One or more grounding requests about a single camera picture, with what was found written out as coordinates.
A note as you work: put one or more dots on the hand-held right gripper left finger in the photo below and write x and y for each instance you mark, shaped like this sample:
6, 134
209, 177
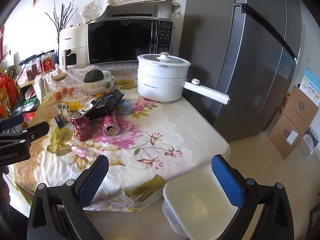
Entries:
93, 180

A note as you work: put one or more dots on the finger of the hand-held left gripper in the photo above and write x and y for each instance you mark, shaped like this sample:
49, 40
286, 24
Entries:
12, 122
35, 130

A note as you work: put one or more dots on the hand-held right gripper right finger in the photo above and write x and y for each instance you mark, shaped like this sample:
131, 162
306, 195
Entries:
227, 182

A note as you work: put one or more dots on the white plastic bin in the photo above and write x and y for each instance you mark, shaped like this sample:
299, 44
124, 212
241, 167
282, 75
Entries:
195, 192

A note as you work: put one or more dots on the red drink can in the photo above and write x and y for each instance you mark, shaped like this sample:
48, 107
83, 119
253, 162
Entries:
111, 126
80, 127

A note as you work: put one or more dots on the black plastic compartment tray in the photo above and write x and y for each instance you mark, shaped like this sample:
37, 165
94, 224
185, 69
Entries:
105, 103

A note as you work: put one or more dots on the light blue tissue pack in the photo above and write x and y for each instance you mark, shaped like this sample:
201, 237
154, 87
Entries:
125, 106

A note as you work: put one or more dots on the person's left forearm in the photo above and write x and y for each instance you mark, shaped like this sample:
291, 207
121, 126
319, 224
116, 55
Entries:
3, 187

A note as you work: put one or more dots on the red packets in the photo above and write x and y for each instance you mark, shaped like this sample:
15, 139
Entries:
8, 92

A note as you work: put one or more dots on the crumpled white tissue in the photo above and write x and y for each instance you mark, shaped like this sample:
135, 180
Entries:
66, 108

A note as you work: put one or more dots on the small orange fruit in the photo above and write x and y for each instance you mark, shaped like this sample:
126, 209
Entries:
65, 90
71, 89
58, 95

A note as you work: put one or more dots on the glass jar with wooden lid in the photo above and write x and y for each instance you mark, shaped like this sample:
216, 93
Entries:
62, 80

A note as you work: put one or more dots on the red label jar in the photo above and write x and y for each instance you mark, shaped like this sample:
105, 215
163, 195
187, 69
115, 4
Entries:
46, 63

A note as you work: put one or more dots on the person's dark clothing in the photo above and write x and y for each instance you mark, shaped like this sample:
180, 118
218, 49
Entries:
12, 222

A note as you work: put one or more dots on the stack of white bowls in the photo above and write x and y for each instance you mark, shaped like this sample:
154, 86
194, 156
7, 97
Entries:
97, 88

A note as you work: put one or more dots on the dark green squash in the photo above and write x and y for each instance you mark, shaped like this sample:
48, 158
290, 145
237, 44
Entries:
93, 76

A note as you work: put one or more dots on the floral tablecloth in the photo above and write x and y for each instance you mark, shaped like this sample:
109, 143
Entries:
162, 135

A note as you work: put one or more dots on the small green fruit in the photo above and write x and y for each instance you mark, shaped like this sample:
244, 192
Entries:
107, 85

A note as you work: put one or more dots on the blue white bag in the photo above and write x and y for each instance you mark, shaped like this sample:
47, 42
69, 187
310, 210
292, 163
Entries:
310, 138

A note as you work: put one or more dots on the cream air fryer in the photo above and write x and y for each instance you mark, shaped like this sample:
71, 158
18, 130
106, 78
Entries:
72, 40

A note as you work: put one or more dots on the grey refrigerator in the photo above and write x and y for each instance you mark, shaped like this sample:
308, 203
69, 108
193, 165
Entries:
250, 67

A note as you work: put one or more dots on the bare decorative branches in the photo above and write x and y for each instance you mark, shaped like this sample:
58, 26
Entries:
61, 15

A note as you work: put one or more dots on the white electric cooking pot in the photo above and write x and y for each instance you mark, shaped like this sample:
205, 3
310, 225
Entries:
160, 80

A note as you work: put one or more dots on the black microwave oven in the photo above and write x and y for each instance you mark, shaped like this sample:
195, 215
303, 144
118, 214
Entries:
120, 40

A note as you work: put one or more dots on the white countertop oven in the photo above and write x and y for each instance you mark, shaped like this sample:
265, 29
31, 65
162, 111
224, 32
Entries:
140, 11

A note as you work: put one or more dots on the blue wall poster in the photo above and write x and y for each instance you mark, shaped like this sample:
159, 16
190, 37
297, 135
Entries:
310, 82

